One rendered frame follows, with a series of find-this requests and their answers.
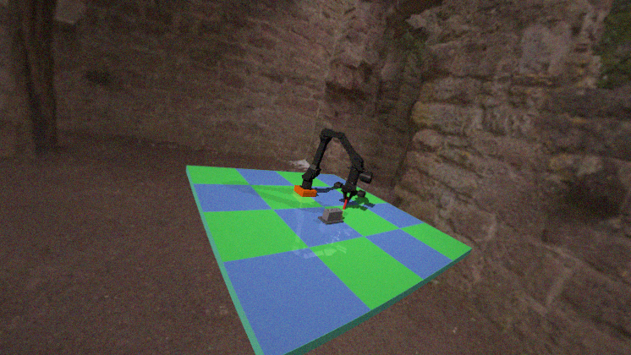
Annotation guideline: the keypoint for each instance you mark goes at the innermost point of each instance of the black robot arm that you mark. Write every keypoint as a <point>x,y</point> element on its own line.
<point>356,159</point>

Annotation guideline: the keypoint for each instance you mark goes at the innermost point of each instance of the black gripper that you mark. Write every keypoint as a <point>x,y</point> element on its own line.
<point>360,193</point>

